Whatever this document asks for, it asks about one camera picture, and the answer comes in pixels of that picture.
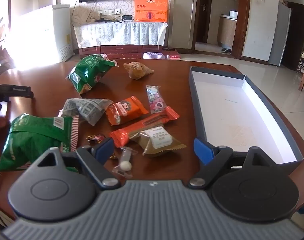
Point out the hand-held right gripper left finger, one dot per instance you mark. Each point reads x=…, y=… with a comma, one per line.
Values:
x=105, y=148

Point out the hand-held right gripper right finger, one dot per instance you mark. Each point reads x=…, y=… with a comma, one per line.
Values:
x=200, y=150

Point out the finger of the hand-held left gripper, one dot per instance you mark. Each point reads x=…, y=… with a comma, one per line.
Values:
x=14, y=90

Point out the clear packet white ball candy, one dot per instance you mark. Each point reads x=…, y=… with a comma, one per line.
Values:
x=124, y=166

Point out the orange square snack packet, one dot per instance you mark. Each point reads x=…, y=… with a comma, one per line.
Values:
x=124, y=110

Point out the grey printed snack packet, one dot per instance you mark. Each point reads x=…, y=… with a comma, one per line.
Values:
x=86, y=110

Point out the green snack bag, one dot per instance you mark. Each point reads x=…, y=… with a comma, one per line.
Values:
x=89, y=72
x=29, y=140

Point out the gold packet white label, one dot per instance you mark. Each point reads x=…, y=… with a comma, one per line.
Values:
x=157, y=140

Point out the grey cardboard box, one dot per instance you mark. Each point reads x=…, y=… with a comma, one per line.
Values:
x=229, y=110

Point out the long orange snack packet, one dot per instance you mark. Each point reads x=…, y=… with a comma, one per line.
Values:
x=152, y=121

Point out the pink candy packet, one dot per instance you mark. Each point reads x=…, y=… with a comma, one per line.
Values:
x=155, y=100

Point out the tan pastry packet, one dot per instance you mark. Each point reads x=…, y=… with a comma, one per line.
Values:
x=137, y=70

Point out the person's left hand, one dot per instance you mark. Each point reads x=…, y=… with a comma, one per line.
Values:
x=3, y=125

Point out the red flat packet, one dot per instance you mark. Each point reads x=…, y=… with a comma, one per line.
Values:
x=173, y=56

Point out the wooden TV cabinet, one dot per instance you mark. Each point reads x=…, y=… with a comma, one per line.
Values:
x=122, y=49

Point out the purple pet bowl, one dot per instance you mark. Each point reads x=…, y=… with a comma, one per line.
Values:
x=154, y=55

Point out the black power strip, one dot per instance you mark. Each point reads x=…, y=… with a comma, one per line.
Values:
x=101, y=20

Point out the white lace cloth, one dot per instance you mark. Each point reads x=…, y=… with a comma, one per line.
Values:
x=116, y=33

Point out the wooden kitchen cabinet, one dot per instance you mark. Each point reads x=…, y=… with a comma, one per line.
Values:
x=227, y=30

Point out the small black device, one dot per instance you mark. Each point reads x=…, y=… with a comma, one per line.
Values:
x=127, y=18

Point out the silver refrigerator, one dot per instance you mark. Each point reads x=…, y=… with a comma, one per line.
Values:
x=279, y=35

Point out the white pot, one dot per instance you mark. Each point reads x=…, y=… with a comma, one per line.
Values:
x=233, y=14

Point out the orange gift box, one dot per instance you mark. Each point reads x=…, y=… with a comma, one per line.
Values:
x=150, y=7

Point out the dark wooden door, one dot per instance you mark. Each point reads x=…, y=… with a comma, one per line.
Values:
x=297, y=35

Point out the white wall socket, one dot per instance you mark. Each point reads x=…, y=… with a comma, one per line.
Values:
x=115, y=11
x=102, y=12

